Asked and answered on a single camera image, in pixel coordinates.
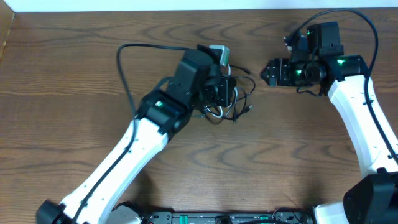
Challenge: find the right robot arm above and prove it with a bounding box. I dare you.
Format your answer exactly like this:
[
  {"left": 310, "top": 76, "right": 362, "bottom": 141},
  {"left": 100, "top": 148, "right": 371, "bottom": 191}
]
[{"left": 261, "top": 22, "right": 397, "bottom": 223}]

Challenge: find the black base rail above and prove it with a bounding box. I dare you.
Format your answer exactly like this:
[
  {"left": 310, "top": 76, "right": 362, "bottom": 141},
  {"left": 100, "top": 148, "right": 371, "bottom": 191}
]
[{"left": 141, "top": 207, "right": 315, "bottom": 224}]

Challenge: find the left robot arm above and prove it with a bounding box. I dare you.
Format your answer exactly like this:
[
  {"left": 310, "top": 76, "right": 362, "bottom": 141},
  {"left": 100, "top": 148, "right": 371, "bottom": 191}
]
[{"left": 36, "top": 45, "right": 236, "bottom": 224}]

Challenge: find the white USB cable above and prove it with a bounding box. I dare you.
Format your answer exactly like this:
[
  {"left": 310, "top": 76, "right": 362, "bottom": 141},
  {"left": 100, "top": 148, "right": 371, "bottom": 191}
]
[{"left": 205, "top": 63, "right": 239, "bottom": 119}]

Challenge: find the black USB cable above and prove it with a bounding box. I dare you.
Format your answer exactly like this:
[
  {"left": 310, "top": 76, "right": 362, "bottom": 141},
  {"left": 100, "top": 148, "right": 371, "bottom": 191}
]
[{"left": 198, "top": 63, "right": 256, "bottom": 123}]

